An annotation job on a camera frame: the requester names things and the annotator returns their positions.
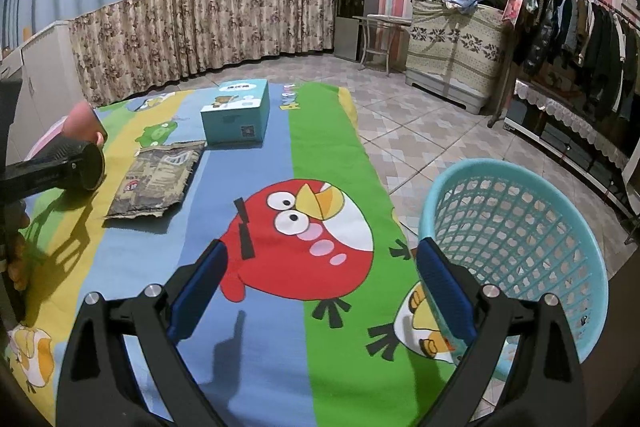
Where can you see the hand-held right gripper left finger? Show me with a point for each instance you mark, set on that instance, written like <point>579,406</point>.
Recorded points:
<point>200,287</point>

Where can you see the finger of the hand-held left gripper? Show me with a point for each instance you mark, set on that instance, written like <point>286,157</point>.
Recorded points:
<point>45,174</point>

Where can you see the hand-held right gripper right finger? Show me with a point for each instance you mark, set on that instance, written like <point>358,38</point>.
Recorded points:
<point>445,292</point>

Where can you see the light blue plastic basket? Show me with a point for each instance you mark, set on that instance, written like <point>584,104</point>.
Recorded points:
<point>590,307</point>

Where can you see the person's left hand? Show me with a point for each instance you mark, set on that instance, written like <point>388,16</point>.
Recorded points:
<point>17,247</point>

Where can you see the pink cup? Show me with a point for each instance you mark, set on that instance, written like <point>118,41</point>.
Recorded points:
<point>82,122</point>

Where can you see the white cabinet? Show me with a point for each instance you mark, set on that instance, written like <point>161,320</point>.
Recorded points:
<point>45,67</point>

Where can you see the cartoon bird printed blanket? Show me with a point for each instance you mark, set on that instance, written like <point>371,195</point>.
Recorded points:
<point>280,332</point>

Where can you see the brown snack wrapper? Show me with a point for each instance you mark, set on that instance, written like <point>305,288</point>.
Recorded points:
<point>155,182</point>

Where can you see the teal cardboard box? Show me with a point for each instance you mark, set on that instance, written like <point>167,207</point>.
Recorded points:
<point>235,127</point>

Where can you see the blue curtain with floral hem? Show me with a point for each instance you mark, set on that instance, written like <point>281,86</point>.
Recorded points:
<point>175,7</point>

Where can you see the white lace shelf cover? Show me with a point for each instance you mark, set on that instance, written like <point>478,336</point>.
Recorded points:
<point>565,112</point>

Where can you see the chest under patterned cloth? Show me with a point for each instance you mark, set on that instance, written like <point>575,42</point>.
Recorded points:
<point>450,52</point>

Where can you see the grey water dispenser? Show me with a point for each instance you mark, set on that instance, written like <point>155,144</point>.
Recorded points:
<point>350,32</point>

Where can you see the folding table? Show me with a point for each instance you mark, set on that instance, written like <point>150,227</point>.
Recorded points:
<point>380,19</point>

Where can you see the row of hanging clothes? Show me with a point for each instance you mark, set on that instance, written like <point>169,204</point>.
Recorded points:
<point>590,47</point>

